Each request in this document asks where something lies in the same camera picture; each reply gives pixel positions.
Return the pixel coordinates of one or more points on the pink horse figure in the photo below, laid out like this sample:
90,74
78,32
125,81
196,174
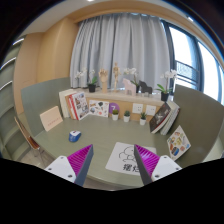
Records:
129,87

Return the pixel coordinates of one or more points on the white book stack left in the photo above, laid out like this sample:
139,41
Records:
63,103

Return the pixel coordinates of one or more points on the white printed mouse pad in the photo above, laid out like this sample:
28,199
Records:
122,160

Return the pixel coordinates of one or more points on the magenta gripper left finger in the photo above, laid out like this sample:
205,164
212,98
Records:
73,168

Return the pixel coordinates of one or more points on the wooden shelf ledge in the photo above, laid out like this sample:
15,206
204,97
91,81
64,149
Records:
125,102

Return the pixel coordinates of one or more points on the purple round card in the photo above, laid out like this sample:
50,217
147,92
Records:
113,106

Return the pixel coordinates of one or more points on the grey curtain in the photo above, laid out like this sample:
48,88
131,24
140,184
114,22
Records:
125,40

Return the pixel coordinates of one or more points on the white leaning book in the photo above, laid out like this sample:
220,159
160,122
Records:
173,114

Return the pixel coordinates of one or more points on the black horse figure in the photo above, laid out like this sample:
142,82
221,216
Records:
145,88

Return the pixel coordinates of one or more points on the wooden chair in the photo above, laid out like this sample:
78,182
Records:
31,142

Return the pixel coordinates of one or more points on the colourful sticker book right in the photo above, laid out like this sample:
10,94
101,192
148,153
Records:
178,143

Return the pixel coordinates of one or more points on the white orchid middle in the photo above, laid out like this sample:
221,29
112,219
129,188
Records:
134,73

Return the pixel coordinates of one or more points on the blue white computer mouse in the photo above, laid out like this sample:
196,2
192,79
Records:
74,136

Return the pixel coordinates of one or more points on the white wall socket left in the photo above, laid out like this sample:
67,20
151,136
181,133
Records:
137,108

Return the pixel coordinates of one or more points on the small potted plant right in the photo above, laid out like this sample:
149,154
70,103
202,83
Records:
143,117

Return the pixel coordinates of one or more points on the small potted plant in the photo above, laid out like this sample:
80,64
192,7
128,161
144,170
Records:
126,116
115,114
143,117

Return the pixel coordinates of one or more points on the dark cover leaning book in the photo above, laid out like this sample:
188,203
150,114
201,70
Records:
158,119

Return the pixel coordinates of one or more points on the white wall socket right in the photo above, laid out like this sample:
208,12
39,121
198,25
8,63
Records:
150,110

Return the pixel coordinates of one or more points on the white sticker card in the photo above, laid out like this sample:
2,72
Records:
99,108

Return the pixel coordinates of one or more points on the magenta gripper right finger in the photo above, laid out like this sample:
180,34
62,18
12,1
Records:
153,167

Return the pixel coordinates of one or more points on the white orchid black pot left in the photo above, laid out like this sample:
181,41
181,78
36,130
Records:
91,78

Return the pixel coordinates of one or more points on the white wall socket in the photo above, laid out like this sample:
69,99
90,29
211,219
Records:
150,110
137,108

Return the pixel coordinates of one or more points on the small potted plant middle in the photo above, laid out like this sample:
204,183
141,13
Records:
126,116

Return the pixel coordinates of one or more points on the wooden mannequin figure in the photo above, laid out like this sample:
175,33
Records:
116,71

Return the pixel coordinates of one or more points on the white orchid black pot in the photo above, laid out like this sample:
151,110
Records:
91,78
166,90

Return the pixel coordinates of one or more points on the small potted plant left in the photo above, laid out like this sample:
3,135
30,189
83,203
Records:
115,114

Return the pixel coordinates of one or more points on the white orchid black pot right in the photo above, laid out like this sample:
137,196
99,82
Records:
166,90

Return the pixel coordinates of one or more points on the wooden hand model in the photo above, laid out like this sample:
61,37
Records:
103,75

